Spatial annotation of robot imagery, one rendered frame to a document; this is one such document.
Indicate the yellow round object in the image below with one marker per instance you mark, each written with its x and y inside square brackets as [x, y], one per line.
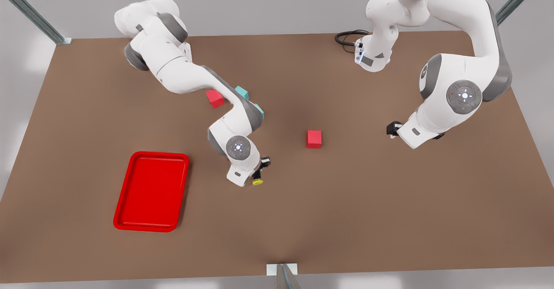
[258, 182]

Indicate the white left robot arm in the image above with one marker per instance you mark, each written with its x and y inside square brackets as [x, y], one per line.
[458, 94]

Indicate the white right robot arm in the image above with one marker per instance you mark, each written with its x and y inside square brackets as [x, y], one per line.
[181, 68]

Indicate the teal cube block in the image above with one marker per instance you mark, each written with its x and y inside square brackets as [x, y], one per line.
[243, 92]
[260, 109]

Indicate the red cube block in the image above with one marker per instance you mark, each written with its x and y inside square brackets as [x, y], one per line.
[314, 139]
[214, 98]

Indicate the red rectangular tray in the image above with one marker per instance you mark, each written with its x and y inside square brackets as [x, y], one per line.
[152, 191]

